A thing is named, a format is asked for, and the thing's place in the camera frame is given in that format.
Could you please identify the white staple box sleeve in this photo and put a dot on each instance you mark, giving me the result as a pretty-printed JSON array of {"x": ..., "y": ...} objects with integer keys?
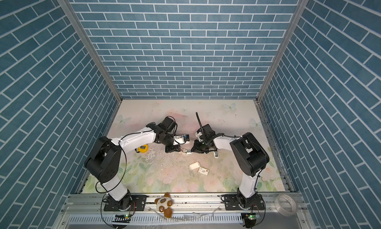
[{"x": 203, "y": 171}]

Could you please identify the brown white plush toy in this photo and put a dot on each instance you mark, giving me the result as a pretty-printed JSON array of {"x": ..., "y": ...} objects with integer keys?
[{"x": 164, "y": 204}]

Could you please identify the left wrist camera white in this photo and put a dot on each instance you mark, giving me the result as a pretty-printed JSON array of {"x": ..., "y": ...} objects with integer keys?
[{"x": 181, "y": 139}]

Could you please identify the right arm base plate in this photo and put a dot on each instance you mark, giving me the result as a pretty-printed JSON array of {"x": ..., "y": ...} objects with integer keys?
[{"x": 235, "y": 202}]

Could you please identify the cardboard staple tray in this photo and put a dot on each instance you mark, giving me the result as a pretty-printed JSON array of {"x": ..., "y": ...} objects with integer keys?
[{"x": 195, "y": 165}]

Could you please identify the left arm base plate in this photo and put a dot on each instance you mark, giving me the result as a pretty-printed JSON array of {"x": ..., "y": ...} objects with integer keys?
[{"x": 129, "y": 203}]

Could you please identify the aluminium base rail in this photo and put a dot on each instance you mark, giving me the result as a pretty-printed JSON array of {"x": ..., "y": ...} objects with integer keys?
[{"x": 190, "y": 210}]

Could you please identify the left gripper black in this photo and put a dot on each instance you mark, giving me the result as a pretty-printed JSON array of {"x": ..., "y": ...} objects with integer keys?
[{"x": 174, "y": 147}]

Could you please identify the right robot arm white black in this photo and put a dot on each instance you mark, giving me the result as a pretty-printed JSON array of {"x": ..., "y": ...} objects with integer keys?
[{"x": 250, "y": 155}]

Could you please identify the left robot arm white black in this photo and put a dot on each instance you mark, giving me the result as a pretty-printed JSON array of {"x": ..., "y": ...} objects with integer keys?
[{"x": 106, "y": 155}]

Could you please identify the clear tape roll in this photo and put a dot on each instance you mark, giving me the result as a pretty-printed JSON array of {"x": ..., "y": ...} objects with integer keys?
[{"x": 286, "y": 205}]

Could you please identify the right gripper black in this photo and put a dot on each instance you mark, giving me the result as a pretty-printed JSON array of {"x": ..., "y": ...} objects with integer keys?
[{"x": 196, "y": 148}]

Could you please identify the yellow tape measure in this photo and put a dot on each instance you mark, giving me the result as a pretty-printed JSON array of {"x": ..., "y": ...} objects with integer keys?
[{"x": 142, "y": 149}]

